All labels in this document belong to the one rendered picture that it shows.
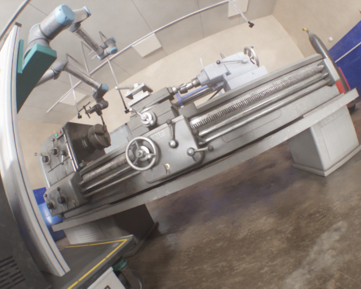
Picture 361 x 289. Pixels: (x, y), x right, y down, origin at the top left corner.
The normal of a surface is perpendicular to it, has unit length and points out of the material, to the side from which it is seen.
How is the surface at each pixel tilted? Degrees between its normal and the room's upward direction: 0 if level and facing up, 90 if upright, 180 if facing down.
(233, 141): 90
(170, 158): 90
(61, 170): 90
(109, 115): 90
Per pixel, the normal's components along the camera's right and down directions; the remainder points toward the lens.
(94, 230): -0.20, 0.00
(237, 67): -0.33, -0.31
